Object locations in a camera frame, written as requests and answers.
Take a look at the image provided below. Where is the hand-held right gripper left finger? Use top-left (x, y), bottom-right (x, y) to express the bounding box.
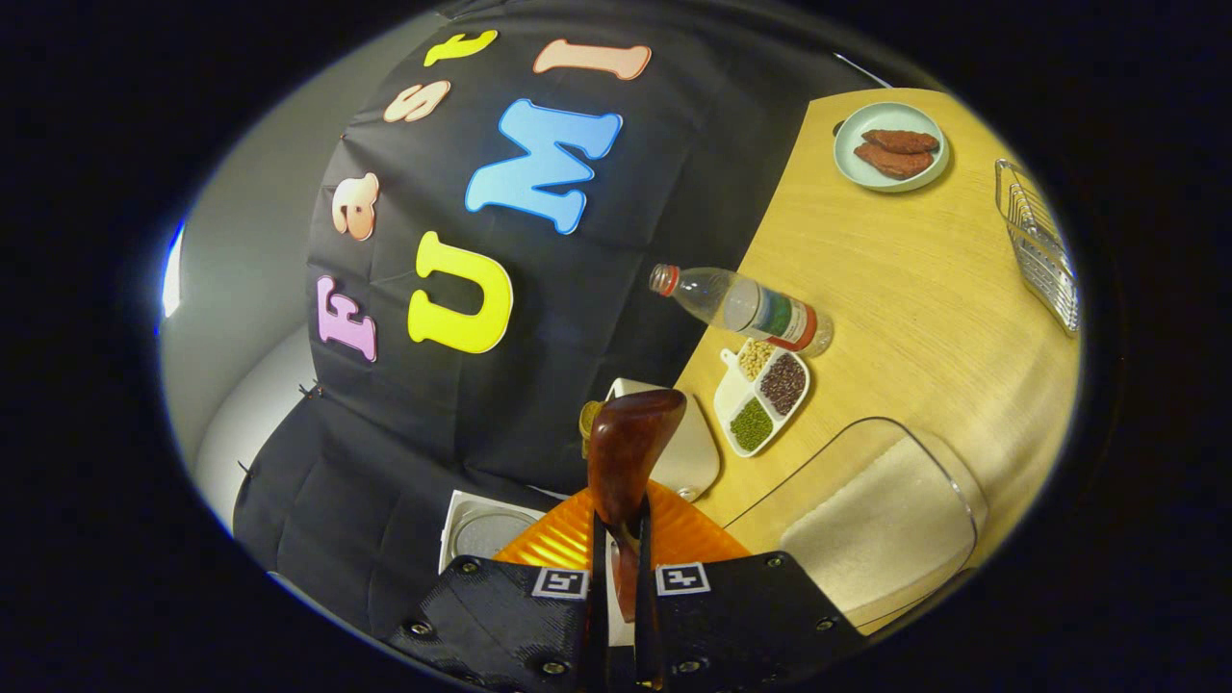
top-left (385, 481), bottom-right (609, 693)

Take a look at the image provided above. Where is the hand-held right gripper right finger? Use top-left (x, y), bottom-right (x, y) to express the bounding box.
top-left (630, 481), bottom-right (867, 693)

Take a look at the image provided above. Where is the white rice cooker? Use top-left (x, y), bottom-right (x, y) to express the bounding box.
top-left (439, 491), bottom-right (546, 576)

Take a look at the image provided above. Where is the brown wooden spoon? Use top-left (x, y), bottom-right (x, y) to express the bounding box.
top-left (587, 389), bottom-right (688, 622)

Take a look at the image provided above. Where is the metal wire chopstick holder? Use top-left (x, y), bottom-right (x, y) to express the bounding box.
top-left (994, 159), bottom-right (1081, 336)

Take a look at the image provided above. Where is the white toaster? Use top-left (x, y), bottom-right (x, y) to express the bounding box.
top-left (604, 377), bottom-right (721, 503)

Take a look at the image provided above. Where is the white divided bean dish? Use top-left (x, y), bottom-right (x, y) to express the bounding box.
top-left (713, 337), bottom-right (811, 458)

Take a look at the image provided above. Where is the black backdrop cloth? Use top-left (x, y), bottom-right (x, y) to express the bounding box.
top-left (233, 0), bottom-right (930, 638)

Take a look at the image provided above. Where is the clear plastic bottle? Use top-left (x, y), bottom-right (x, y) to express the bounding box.
top-left (649, 263), bottom-right (834, 358)

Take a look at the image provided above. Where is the pale green plate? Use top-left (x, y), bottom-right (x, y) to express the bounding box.
top-left (834, 102), bottom-right (950, 193)

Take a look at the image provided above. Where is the brown meat slice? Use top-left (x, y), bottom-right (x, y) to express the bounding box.
top-left (861, 129), bottom-right (940, 155)
top-left (854, 142), bottom-right (935, 181)

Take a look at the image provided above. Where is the large ceiling light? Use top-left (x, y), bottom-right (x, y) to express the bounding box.
top-left (161, 219), bottom-right (186, 319)

